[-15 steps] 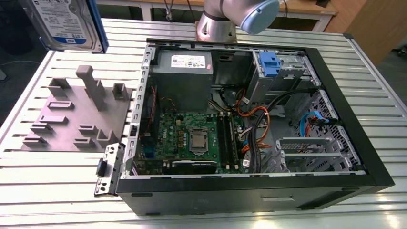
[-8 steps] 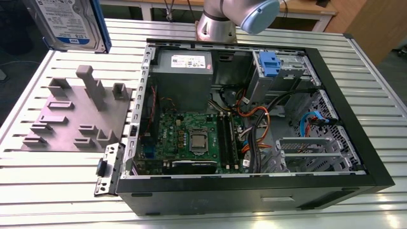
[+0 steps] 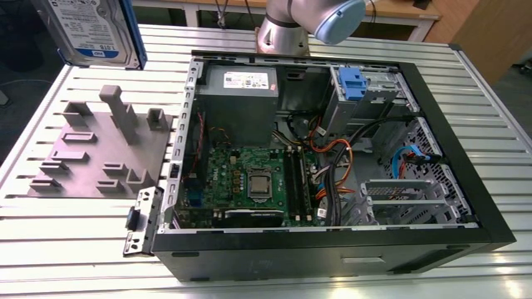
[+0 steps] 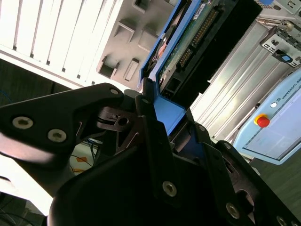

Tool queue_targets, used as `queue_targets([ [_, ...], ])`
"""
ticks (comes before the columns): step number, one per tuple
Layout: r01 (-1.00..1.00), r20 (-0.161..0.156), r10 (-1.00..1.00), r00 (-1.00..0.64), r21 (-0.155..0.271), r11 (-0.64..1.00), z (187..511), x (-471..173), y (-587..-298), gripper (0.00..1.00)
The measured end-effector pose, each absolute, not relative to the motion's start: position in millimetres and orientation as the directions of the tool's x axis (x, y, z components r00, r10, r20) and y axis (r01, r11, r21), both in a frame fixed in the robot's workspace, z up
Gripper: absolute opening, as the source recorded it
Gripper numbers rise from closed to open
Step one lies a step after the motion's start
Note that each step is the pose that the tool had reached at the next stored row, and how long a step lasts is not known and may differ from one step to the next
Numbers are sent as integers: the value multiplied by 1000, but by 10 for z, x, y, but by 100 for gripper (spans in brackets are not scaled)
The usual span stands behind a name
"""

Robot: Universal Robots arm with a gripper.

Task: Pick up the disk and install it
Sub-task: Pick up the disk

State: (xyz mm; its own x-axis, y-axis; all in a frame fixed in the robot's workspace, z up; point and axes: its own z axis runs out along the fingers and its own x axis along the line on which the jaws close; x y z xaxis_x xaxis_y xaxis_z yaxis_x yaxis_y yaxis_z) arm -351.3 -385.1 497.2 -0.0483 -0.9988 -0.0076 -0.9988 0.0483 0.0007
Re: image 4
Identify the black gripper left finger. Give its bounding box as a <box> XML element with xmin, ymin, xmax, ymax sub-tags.
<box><xmin>0</xmin><ymin>77</ymin><xmax>183</xmax><ymax>209</ymax></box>

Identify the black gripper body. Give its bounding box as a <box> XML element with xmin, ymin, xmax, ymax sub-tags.
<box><xmin>47</xmin><ymin>145</ymin><xmax>236</xmax><ymax>226</ymax></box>

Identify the hard disk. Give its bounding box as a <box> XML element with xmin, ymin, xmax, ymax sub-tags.
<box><xmin>138</xmin><ymin>0</ymin><xmax>263</xmax><ymax>163</ymax></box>

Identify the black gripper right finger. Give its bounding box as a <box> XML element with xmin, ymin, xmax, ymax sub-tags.
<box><xmin>192</xmin><ymin>123</ymin><xmax>301</xmax><ymax>226</ymax></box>

